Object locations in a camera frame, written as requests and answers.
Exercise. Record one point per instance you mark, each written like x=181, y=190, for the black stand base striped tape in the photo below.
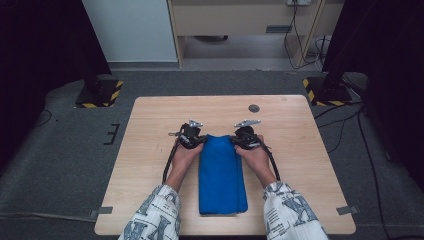
x=328, y=95
x=100, y=96

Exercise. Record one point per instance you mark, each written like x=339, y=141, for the grey round table grommet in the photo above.
x=254, y=108

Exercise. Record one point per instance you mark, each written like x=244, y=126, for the blue cloth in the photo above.
x=221, y=176

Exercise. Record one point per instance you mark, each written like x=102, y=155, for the person's right hand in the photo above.
x=258, y=160

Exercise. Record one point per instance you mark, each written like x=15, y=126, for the black curtain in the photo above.
x=40, y=50
x=386, y=50

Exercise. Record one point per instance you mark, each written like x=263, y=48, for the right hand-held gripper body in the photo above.
x=247, y=136

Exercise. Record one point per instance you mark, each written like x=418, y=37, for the beige wooden desk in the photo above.
x=233, y=18

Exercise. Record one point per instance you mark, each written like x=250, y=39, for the white power strip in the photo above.
x=299, y=2

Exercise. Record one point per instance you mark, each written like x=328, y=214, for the person's left hand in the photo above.
x=183, y=160

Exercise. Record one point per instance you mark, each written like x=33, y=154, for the grey tape piece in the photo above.
x=104, y=210
x=347, y=210

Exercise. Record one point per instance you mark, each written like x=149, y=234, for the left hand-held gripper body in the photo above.
x=188, y=136

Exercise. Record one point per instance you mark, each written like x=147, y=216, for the white panel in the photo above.
x=130, y=30

